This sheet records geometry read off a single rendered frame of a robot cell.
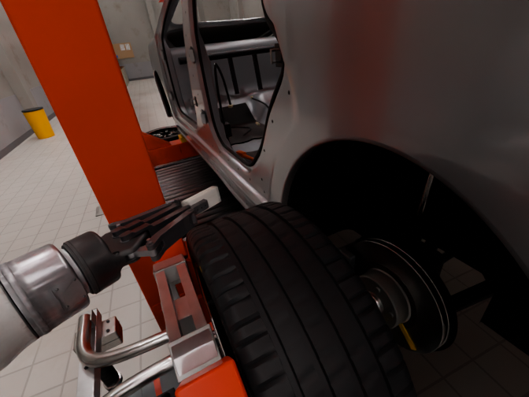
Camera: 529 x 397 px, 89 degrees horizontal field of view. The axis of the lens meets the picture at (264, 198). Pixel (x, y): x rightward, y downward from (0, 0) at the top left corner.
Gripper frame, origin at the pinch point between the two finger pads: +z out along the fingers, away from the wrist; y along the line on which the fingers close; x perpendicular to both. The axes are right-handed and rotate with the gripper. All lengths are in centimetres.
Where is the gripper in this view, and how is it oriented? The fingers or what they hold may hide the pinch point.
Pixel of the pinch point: (202, 201)
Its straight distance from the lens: 48.0
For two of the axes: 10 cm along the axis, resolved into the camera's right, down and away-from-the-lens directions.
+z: 6.2, -4.2, 6.7
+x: -1.5, -9.0, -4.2
